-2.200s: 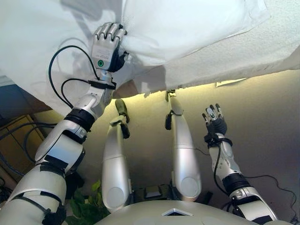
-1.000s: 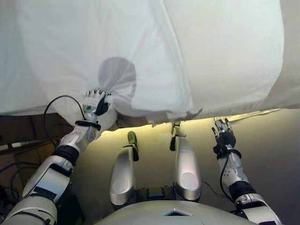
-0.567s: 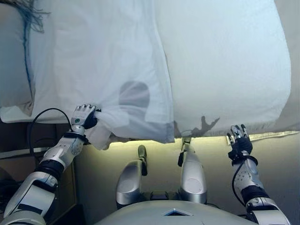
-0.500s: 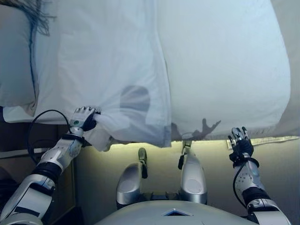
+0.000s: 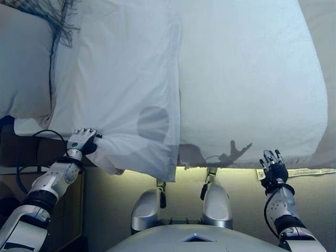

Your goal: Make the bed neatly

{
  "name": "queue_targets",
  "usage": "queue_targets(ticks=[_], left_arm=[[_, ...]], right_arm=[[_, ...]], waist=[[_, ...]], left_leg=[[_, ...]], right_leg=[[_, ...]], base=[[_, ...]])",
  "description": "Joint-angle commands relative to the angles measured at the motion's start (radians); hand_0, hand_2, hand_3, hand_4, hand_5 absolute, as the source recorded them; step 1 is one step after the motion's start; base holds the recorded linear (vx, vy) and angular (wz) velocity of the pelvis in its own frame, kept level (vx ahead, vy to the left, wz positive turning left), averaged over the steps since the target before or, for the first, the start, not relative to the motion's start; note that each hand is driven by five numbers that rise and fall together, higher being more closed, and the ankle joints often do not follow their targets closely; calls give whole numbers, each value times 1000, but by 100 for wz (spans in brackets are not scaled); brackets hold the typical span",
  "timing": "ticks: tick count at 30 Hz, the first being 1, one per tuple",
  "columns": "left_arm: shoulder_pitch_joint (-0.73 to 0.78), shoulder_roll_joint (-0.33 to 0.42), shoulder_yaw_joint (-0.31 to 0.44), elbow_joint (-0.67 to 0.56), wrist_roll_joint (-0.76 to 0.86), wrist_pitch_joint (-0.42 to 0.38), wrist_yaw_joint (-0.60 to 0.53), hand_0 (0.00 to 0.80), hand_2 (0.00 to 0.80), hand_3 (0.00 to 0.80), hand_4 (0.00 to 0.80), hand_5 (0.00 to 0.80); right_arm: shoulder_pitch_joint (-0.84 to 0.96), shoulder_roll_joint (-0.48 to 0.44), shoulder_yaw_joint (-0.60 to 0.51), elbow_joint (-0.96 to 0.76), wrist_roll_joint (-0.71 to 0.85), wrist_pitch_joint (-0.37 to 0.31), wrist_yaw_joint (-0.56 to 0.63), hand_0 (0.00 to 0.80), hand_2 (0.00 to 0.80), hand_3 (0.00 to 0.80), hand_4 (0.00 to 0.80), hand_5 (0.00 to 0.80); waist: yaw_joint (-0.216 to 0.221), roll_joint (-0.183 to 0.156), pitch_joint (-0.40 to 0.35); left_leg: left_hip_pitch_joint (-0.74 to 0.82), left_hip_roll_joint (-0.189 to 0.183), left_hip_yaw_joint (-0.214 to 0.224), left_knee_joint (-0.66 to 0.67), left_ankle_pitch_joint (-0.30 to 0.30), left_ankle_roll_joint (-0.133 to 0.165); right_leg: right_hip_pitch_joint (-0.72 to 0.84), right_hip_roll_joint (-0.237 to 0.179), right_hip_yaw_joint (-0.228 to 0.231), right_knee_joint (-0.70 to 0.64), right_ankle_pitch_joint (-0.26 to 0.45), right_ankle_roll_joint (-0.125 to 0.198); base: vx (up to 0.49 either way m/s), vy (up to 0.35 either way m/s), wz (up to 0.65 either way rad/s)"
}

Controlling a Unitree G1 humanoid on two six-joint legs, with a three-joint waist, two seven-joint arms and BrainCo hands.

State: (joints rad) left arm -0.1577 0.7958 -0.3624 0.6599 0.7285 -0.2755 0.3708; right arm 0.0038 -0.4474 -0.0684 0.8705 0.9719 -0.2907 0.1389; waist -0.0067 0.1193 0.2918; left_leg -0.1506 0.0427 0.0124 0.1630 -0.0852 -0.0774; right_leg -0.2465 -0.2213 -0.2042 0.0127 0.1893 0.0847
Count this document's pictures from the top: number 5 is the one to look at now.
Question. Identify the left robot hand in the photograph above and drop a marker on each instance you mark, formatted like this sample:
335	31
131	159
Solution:
80	140

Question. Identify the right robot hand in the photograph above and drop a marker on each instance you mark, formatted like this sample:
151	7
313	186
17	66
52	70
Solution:
275	172

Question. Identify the white duvet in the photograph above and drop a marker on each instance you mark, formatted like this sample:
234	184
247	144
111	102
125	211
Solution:
118	78

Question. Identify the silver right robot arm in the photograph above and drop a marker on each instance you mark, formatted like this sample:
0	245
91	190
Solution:
283	207

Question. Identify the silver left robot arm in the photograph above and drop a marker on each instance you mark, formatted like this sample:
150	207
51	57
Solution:
36	199

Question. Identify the printed white floor mat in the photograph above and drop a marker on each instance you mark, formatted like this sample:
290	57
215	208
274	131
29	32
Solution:
302	173

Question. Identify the wooden nightstand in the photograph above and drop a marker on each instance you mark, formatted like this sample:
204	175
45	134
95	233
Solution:
71	204

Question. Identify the silver right robot leg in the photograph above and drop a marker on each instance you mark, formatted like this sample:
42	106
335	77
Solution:
216	204

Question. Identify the silver robot leg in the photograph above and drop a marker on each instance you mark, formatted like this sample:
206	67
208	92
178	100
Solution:
216	204
145	210

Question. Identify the large beige pillow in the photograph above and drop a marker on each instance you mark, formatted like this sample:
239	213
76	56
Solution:
23	65

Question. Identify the silver left robot leg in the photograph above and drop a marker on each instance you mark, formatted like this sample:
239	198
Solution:
145	210

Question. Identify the cream waffle knit blanket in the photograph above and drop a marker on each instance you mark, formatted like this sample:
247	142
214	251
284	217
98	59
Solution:
249	78

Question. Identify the grey robot torso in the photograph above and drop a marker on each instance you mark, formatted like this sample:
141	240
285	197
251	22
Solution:
197	239

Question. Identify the woven fringed cushion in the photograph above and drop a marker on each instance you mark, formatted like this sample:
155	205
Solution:
65	18

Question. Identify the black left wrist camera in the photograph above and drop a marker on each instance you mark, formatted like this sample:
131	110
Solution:
90	148

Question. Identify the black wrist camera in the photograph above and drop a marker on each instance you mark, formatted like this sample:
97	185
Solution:
90	148
266	182

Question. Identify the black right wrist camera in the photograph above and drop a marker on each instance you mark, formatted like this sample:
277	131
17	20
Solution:
266	182

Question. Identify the brown upholstered bed frame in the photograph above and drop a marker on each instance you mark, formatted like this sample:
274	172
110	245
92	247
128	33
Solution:
23	151

